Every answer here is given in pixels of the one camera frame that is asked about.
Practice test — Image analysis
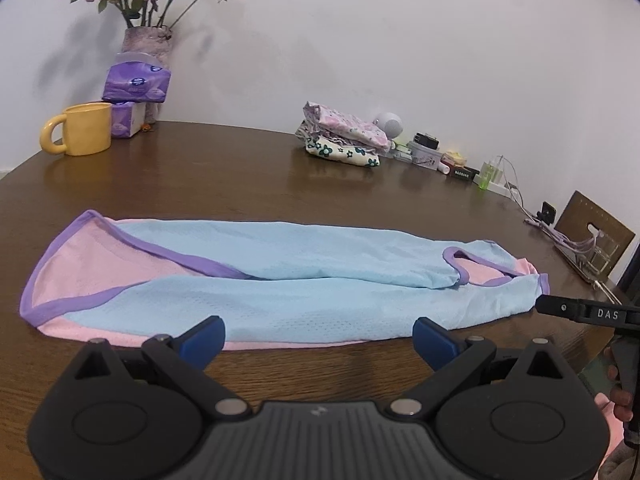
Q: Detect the white power strip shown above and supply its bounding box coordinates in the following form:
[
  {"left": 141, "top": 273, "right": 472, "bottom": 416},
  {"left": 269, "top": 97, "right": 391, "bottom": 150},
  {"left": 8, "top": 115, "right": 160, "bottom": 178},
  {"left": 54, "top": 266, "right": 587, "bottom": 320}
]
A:
[{"left": 472, "top": 175, "right": 521, "bottom": 198}]

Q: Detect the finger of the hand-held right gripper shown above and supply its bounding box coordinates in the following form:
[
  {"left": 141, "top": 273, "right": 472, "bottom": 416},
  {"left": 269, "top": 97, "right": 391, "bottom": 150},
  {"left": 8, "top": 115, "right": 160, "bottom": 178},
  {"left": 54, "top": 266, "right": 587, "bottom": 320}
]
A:
[{"left": 535, "top": 294, "right": 583, "bottom": 320}]

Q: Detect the purple mottled vase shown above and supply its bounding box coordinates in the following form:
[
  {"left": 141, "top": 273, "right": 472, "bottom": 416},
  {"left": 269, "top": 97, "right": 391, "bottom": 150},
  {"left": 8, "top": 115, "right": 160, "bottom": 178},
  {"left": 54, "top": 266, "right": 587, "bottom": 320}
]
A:
[{"left": 122, "top": 26, "right": 173, "bottom": 126}]

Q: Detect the folded green floral cloth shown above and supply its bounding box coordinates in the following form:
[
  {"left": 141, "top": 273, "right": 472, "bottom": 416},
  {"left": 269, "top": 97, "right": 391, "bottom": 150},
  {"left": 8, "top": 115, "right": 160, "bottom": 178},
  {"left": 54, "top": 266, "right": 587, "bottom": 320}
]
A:
[{"left": 305, "top": 135, "right": 381, "bottom": 168}]

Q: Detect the person's grey clothing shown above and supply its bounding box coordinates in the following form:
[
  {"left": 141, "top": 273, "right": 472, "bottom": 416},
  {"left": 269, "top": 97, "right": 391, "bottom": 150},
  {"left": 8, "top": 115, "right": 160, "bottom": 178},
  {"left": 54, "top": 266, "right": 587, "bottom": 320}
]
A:
[{"left": 597, "top": 417, "right": 640, "bottom": 480}]

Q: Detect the green translucent bottle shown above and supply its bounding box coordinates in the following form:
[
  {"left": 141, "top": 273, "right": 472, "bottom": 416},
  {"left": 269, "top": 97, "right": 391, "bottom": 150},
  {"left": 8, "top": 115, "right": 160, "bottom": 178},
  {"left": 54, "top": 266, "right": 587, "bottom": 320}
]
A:
[{"left": 477, "top": 157, "right": 501, "bottom": 190}]

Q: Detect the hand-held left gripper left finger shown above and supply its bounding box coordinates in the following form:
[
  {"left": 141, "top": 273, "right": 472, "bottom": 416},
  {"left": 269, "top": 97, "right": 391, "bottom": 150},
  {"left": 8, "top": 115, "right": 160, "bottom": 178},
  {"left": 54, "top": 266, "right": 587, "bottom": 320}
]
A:
[{"left": 75, "top": 316, "right": 251, "bottom": 418}]

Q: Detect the white round device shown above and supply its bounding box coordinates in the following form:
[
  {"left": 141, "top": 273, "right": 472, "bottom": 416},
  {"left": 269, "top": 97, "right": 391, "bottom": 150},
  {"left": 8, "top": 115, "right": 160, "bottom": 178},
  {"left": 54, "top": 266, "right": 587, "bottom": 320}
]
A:
[{"left": 372, "top": 111, "right": 404, "bottom": 139}]

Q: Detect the folded pink floral cloth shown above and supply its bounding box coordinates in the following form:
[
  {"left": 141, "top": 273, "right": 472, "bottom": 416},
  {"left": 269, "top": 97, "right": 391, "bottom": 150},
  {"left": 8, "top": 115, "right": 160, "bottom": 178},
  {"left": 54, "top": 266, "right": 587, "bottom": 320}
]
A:
[{"left": 295, "top": 101, "right": 393, "bottom": 155}]

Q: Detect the person's right hand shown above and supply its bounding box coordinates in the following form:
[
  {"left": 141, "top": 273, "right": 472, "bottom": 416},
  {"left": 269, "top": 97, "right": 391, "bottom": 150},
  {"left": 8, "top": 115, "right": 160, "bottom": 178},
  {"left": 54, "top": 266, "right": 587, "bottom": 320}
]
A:
[{"left": 595, "top": 362, "right": 635, "bottom": 426}]

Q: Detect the bundle of light cables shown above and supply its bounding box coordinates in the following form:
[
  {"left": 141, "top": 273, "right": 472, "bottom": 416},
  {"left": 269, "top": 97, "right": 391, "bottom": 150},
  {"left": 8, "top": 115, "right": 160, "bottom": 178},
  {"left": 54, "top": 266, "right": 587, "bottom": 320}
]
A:
[{"left": 500, "top": 155, "right": 601, "bottom": 261}]

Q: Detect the purple tissue pack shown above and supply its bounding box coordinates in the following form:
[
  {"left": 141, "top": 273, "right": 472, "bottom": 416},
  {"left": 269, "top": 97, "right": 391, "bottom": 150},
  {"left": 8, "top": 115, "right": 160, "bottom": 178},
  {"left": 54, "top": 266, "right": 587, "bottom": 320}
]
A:
[
  {"left": 102, "top": 60, "right": 172, "bottom": 104},
  {"left": 110, "top": 101, "right": 147, "bottom": 139}
]

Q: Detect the wooden chair back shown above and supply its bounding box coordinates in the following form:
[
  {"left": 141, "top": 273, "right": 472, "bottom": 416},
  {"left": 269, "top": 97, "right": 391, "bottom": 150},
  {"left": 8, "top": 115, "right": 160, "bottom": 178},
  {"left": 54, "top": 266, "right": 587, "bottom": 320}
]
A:
[{"left": 555, "top": 190, "right": 636, "bottom": 281}]

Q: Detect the clear plastic container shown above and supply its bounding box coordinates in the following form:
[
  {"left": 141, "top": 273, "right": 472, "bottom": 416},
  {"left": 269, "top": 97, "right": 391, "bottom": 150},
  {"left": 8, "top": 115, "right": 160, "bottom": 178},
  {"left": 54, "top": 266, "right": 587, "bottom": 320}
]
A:
[{"left": 407, "top": 141, "right": 443, "bottom": 170}]

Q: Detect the yellow mug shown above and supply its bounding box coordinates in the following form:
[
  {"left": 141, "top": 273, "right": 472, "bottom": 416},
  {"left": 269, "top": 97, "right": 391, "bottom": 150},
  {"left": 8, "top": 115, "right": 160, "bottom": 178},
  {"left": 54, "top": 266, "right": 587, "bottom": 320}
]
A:
[{"left": 40, "top": 102, "right": 113, "bottom": 157}]

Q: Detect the pink and blue mesh vest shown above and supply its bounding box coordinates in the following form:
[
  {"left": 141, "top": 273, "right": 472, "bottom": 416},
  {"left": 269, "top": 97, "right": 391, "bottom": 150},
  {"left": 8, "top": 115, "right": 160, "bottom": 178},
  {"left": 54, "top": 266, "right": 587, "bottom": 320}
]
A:
[{"left": 19, "top": 210, "right": 551, "bottom": 353}]

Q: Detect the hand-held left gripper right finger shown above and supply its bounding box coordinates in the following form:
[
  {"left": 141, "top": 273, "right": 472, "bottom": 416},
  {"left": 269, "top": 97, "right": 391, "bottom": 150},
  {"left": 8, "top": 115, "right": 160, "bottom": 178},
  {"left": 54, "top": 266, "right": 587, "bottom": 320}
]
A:
[{"left": 387, "top": 317, "right": 568, "bottom": 417}]

